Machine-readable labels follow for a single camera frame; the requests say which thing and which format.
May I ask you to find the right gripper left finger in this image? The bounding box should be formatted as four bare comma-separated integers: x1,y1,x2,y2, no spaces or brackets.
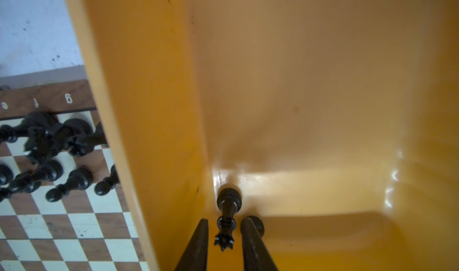
175,218,209,271

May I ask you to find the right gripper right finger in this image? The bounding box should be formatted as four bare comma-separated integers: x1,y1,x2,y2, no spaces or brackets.
240,216,278,271

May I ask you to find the wooden chess board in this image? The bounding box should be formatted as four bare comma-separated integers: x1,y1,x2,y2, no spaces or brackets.
1,80,149,271

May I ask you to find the yellow plastic bin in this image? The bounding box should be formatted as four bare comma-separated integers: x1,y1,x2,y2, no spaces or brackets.
66,0,459,271

